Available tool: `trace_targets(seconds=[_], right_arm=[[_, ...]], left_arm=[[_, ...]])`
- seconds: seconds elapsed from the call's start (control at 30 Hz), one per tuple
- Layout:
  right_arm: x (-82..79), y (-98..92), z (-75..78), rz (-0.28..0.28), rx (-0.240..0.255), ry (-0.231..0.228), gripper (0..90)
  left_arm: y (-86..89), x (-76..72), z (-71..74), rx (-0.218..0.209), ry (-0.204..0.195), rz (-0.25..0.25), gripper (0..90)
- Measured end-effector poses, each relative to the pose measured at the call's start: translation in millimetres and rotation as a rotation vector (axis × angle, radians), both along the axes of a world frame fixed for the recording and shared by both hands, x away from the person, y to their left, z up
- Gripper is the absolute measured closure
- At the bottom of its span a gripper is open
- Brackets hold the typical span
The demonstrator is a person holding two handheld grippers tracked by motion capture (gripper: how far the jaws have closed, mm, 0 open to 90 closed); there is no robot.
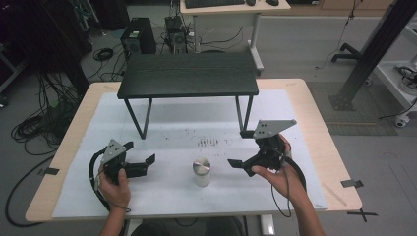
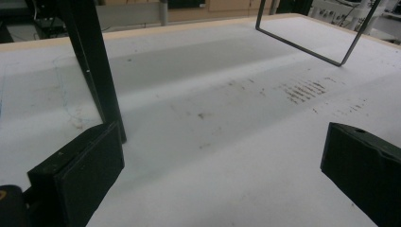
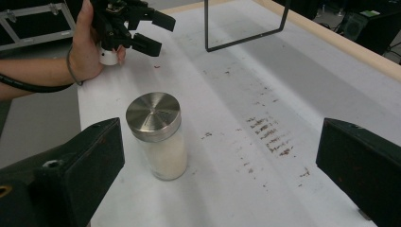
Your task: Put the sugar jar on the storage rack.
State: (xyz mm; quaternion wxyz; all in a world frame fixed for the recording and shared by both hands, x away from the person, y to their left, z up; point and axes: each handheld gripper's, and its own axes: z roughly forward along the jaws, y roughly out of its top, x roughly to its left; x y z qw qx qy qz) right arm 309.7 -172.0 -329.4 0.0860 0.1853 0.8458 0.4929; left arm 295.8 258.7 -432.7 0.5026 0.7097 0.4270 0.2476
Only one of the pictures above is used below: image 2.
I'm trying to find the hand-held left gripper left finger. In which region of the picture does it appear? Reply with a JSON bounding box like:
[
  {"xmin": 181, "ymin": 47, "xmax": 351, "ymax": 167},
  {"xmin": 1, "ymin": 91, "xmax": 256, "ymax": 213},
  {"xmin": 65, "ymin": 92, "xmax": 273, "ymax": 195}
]
[{"xmin": 26, "ymin": 121, "xmax": 126, "ymax": 227}]

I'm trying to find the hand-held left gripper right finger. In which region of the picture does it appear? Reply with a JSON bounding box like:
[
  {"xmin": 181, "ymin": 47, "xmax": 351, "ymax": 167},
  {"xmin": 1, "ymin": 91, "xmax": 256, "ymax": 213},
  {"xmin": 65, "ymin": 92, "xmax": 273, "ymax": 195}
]
[{"xmin": 320, "ymin": 122, "xmax": 401, "ymax": 227}]

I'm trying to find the grey metal pole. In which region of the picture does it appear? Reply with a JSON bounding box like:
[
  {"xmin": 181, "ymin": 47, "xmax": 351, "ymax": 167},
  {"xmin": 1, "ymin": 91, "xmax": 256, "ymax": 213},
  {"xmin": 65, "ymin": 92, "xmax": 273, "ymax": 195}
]
[{"xmin": 158, "ymin": 0, "xmax": 169, "ymax": 27}]

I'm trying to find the white equipment with cables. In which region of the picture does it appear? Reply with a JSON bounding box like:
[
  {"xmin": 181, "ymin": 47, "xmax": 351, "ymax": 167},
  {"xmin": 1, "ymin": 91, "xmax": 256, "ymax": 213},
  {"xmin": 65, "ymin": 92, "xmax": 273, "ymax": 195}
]
[{"xmin": 310, "ymin": 0, "xmax": 401, "ymax": 44}]

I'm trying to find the thin metal wire frame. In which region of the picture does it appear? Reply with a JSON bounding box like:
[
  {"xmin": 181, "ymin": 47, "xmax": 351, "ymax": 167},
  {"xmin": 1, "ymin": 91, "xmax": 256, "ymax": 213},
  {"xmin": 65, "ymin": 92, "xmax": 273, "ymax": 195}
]
[{"xmin": 254, "ymin": 0, "xmax": 383, "ymax": 68}]

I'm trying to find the black box device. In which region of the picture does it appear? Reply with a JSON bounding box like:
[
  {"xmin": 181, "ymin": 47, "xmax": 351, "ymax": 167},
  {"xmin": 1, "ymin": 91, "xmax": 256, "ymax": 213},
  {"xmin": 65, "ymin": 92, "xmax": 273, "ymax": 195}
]
[{"xmin": 32, "ymin": 17, "xmax": 69, "ymax": 41}]

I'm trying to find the black metal stand post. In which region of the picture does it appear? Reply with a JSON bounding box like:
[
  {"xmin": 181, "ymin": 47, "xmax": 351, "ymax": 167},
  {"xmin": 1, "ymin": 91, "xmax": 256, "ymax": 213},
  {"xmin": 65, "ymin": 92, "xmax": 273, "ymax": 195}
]
[{"xmin": 56, "ymin": 0, "xmax": 128, "ymax": 144}]

